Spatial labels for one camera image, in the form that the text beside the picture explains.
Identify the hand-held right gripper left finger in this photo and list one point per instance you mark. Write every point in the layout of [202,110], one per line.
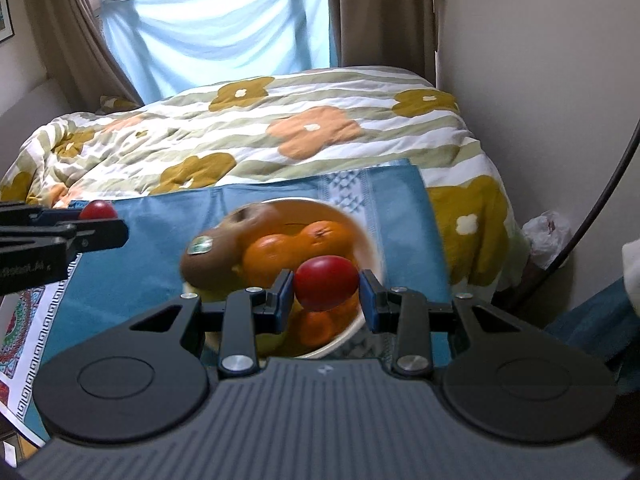
[286,296]

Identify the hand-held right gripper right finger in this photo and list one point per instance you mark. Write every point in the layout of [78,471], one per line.
[367,301]

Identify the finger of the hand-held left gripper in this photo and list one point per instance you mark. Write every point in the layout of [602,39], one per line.
[102,234]
[55,216]

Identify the small mandarin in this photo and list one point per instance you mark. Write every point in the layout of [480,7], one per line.
[317,331]
[350,311]

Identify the red tomato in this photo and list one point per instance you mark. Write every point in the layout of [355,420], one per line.
[97,210]
[325,282]

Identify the large orange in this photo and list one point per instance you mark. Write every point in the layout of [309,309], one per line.
[272,260]

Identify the white bowl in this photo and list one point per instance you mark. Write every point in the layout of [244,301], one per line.
[364,247]

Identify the brown kiwi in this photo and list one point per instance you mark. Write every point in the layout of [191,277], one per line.
[215,265]

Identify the teal towel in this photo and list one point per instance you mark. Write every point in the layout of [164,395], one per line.
[150,240]

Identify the mandala printed cloth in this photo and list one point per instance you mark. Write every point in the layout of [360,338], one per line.
[30,320]

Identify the medium orange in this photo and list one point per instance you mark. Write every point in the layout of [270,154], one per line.
[327,237]

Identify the yellow apple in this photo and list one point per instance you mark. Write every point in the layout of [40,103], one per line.
[260,220]

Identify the beige curtain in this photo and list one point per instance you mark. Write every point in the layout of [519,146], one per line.
[65,35]
[380,10]

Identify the floral duvet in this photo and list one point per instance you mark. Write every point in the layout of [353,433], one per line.
[300,110]

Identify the white plastic bag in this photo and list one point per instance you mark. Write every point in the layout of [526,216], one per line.
[547,235]

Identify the teal cloth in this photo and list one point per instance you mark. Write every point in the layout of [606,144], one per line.
[595,325]

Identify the light blue sheet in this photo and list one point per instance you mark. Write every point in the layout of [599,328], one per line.
[210,30]

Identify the white cloth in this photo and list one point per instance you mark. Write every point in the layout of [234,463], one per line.
[632,275]

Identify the framed wall picture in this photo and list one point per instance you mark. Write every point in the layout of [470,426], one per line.
[5,10]

